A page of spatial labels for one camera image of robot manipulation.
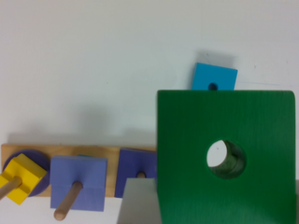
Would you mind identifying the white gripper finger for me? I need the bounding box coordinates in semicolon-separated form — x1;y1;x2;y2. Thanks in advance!
117;178;162;224

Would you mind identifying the green square block with hole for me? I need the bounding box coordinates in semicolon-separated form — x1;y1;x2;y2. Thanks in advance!
157;91;296;224

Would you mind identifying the dark purple square block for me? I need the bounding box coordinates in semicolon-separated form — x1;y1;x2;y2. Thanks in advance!
115;147;157;198

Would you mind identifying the light purple square block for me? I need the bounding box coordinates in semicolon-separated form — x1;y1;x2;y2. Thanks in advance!
50;155;107;212

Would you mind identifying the yellow notched block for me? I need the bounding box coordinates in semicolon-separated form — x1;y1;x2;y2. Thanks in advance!
0;154;47;204

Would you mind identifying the blue square block with hole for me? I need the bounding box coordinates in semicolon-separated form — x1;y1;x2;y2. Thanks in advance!
192;63;237;91

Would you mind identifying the front wooden peg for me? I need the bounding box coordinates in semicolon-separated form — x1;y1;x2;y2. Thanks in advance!
136;172;146;178

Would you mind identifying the wooden peg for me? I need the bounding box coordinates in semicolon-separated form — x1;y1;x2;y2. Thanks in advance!
54;181;83;221
136;172;146;178
0;176;22;200

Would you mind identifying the wooden peg base board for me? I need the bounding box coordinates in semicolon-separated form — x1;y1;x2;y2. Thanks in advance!
0;143;158;198

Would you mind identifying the middle wooden peg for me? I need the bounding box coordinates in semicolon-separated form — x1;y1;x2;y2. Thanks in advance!
54;181;83;221

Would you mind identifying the dark purple round disc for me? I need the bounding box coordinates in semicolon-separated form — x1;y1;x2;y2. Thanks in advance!
3;148;50;197

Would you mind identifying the back wooden peg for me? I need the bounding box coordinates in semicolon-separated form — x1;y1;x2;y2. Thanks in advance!
0;176;22;200

